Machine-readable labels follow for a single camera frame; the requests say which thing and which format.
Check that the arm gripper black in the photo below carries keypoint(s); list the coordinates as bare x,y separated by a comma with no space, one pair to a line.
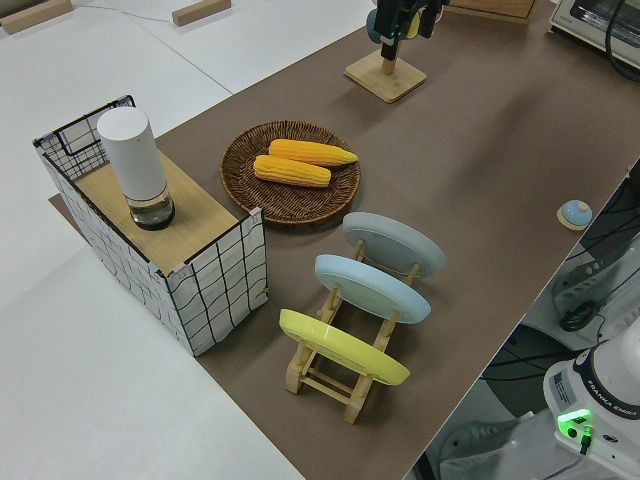
392,17

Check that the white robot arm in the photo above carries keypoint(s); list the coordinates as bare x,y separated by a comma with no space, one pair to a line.
600,380

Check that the yellow mug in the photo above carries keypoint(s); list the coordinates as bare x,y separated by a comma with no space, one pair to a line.
413,26

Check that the grey-blue mug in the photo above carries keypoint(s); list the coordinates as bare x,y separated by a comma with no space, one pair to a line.
372,25

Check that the wooden mug tree stand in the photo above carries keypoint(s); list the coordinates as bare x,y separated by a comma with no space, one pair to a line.
387,80

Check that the light wooden cabinet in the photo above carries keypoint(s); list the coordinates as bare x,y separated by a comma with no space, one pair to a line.
492,12

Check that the brown table mat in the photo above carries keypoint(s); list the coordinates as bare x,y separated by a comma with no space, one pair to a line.
450,175

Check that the yellow corn cob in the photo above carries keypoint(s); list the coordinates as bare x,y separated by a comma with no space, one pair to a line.
292,171
315,152

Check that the white toaster oven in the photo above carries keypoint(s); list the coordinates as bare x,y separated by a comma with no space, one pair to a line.
585,25

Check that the grey plate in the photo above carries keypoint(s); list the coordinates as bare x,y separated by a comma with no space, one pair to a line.
395,242

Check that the wooden block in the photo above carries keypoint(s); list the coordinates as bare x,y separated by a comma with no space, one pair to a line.
200,12
35,15

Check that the round wicker basket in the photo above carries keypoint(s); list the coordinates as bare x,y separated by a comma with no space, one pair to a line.
280,205

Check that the blue bell with wooden base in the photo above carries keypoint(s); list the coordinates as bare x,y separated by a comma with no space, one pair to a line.
575,214

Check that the light blue plate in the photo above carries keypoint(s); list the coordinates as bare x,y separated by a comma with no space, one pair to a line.
370,287

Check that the white cylinder bottle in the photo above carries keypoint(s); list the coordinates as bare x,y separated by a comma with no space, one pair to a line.
135,160

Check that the white power strip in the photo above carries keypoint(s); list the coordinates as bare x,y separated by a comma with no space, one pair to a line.
580,285

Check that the white grid pattern storage box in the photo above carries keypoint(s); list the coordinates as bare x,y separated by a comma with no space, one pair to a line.
220,285

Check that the yellow plate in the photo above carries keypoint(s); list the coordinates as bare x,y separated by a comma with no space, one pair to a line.
340,345

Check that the wooden dish rack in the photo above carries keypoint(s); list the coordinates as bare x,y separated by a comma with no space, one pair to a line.
325,387

